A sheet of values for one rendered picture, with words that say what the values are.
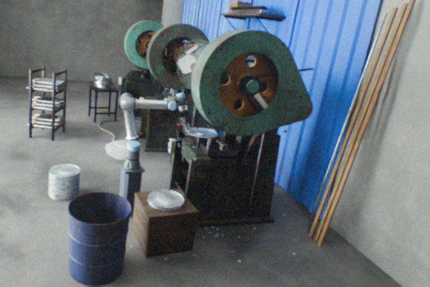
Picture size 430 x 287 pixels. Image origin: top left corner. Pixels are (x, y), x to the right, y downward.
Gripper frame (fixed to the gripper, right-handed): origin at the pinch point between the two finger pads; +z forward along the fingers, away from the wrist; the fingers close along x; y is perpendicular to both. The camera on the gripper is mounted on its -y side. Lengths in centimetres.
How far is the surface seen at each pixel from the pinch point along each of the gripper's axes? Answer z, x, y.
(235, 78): -41, 56, 17
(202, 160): 23.9, 16.0, 16.0
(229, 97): -27, 50, 19
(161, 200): 42, -4, 60
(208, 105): -25, 39, 38
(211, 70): -51, 46, 39
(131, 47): -113, -184, -218
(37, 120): -26, -249, -46
